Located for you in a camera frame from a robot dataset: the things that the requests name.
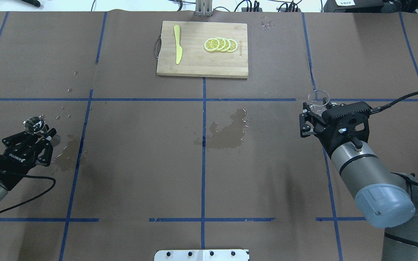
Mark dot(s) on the steel jigger measuring cup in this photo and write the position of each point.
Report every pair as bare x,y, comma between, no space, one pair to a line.
36,126

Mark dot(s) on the bamboo cutting board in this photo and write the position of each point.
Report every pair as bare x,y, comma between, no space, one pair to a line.
196,61

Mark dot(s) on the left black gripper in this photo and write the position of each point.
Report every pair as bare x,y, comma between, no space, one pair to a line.
6,165

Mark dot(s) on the aluminium frame post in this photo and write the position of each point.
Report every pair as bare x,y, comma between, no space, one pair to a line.
203,8

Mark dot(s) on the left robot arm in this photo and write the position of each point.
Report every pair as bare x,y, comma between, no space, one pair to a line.
4,192

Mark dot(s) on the clear glass cup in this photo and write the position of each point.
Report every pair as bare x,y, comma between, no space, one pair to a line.
318,96

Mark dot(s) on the yellow plastic knife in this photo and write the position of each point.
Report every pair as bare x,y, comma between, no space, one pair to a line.
179,49

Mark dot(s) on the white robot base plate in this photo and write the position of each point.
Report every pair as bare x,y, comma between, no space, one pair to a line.
203,255

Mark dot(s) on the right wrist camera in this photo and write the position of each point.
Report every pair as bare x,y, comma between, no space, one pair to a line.
348,114

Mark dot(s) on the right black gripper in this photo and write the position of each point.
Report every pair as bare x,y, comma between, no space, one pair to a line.
328,139

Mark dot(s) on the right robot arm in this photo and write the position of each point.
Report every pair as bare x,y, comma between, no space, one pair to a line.
387,200

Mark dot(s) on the back lemon slice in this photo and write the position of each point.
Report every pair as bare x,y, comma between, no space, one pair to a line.
233,45

